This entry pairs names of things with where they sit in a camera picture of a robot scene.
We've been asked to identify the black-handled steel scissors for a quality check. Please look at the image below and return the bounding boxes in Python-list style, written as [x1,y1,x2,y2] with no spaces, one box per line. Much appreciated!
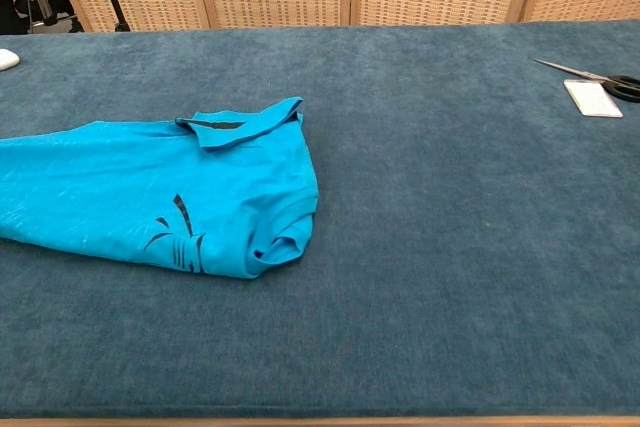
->
[533,58,640,103]

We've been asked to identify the blue carpet table cover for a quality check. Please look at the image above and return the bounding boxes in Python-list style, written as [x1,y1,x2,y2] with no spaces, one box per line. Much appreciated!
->
[0,19,640,421]

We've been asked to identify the blue Carolina Panthers T-shirt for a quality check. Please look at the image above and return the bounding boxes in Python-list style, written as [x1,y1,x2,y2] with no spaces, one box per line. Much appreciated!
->
[0,95,320,281]

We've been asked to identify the white card badge holder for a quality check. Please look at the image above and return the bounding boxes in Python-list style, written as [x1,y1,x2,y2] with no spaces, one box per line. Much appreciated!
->
[563,78,624,119]

